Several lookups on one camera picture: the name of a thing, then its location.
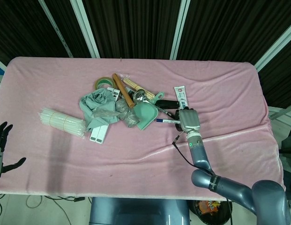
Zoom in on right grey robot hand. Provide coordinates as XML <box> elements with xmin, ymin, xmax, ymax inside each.
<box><xmin>174</xmin><ymin>105</ymin><xmax>201</xmax><ymax>132</ymax></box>

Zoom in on blue pen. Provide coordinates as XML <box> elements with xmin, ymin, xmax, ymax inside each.
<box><xmin>156</xmin><ymin>118</ymin><xmax>181</xmax><ymax>125</ymax></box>

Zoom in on white toothpaste tube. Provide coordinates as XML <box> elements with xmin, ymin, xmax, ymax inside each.
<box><xmin>173</xmin><ymin>86</ymin><xmax>190</xmax><ymax>110</ymax></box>

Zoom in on black stapler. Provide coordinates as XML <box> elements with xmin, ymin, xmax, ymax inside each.
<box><xmin>157</xmin><ymin>99</ymin><xmax>180</xmax><ymax>110</ymax></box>

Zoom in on green plastic dustpan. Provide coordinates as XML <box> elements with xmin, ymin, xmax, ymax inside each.
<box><xmin>133</xmin><ymin>91</ymin><xmax>165</xmax><ymax>131</ymax></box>

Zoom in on metal ladle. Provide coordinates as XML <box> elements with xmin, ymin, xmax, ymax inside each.
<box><xmin>133</xmin><ymin>89</ymin><xmax>175</xmax><ymax>119</ymax></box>

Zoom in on pink cloth table cover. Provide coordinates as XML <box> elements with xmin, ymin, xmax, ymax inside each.
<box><xmin>0</xmin><ymin>56</ymin><xmax>285</xmax><ymax>202</ymax></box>

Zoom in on grey crumpled bag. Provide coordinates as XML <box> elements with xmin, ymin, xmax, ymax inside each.
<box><xmin>115</xmin><ymin>98</ymin><xmax>140</xmax><ymax>128</ymax></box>

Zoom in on bamboo skewers bundle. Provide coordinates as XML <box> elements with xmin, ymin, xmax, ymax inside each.
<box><xmin>121</xmin><ymin>78</ymin><xmax>156</xmax><ymax>99</ymax></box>

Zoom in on wooden rolling pin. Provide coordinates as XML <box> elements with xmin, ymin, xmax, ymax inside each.
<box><xmin>112</xmin><ymin>73</ymin><xmax>134</xmax><ymax>108</ymax></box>

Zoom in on white straws bundle in plastic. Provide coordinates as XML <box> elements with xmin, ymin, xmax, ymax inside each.
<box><xmin>38</xmin><ymin>107</ymin><xmax>87</xmax><ymax>141</ymax></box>

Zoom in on clear plastic bag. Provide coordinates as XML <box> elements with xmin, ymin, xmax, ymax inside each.
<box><xmin>91</xmin><ymin>107</ymin><xmax>120</xmax><ymax>119</ymax></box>

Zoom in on black trash bin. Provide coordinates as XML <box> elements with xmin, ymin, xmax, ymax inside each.
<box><xmin>194</xmin><ymin>199</ymin><xmax>232</xmax><ymax>225</ymax></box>

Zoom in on white rectangular box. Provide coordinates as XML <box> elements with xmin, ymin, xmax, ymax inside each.
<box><xmin>89</xmin><ymin>86</ymin><xmax>121</xmax><ymax>143</ymax></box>

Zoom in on green crumpled cloth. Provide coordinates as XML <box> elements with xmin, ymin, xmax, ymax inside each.
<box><xmin>79</xmin><ymin>87</ymin><xmax>120</xmax><ymax>132</ymax></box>

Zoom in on clear tape roll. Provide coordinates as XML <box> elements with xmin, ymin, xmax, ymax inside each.
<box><xmin>93</xmin><ymin>76</ymin><xmax>115</xmax><ymax>90</ymax></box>

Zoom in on black pleated curtain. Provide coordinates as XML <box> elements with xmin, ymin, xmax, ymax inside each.
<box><xmin>0</xmin><ymin>0</ymin><xmax>291</xmax><ymax>106</ymax></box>

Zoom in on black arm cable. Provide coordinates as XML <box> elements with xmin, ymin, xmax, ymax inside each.
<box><xmin>172</xmin><ymin>130</ymin><xmax>215</xmax><ymax>176</ymax></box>

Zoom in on black floor cables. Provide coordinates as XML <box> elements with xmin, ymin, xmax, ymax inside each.
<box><xmin>0</xmin><ymin>193</ymin><xmax>92</xmax><ymax>209</ymax></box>

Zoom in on white frame post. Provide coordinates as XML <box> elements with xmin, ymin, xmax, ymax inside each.
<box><xmin>70</xmin><ymin>0</ymin><xmax>101</xmax><ymax>59</ymax></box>
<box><xmin>38</xmin><ymin>0</ymin><xmax>74</xmax><ymax>58</ymax></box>
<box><xmin>254</xmin><ymin>22</ymin><xmax>291</xmax><ymax>72</ymax></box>
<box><xmin>170</xmin><ymin>0</ymin><xmax>192</xmax><ymax>60</ymax></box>

